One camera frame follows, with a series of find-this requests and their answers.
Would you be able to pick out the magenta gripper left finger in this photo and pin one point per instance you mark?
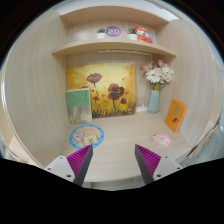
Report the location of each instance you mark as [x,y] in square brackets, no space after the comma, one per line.
[73,167]

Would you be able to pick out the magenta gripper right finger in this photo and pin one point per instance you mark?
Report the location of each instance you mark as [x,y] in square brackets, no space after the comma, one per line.
[153,166]

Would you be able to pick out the round cartoon mouse pad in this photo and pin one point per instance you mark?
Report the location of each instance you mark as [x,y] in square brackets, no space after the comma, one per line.
[86,135]

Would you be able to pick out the pink computer mouse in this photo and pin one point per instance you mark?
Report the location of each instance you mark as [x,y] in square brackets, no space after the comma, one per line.
[162,139]

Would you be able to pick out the green book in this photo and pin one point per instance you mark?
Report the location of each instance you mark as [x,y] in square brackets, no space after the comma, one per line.
[79,106]

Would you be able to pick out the white power adapter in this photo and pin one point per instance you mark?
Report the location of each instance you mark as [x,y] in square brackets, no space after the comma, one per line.
[141,107]

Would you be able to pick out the light blue ribbed vase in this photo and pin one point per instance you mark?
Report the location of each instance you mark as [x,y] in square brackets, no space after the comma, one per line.
[153,105]

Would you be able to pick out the orange book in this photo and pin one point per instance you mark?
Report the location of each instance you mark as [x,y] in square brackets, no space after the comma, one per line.
[175,114]

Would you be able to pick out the yellow poppy flower painting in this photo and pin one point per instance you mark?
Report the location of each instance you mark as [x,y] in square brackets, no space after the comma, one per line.
[112,87]

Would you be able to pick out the pink white flower bouquet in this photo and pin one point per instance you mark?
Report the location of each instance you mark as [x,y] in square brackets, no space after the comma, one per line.
[157,73]

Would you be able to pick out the right small potted plant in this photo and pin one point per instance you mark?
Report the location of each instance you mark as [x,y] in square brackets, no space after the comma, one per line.
[132,34]

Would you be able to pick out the small potted plant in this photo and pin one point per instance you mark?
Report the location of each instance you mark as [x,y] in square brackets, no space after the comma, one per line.
[101,33]
[132,34]

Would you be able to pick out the red white plush toy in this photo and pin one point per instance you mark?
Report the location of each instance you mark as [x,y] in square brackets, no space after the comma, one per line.
[143,34]

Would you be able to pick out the left small potted plant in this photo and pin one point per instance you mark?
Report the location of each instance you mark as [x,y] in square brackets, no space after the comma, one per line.
[101,33]

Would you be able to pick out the purple round number sign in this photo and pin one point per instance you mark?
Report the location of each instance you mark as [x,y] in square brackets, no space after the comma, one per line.
[113,31]

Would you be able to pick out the wooden wall shelf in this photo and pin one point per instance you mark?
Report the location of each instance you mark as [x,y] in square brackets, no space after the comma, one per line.
[110,45]

